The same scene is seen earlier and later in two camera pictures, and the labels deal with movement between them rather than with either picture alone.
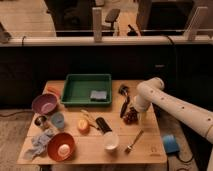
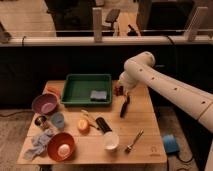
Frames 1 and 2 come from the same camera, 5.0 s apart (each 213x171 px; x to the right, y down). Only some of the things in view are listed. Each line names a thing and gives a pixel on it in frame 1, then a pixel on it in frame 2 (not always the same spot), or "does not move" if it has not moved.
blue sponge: (170, 143) does not move
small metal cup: (41, 122) does not move
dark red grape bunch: (131, 117) to (118, 90)
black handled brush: (125, 91) does not move
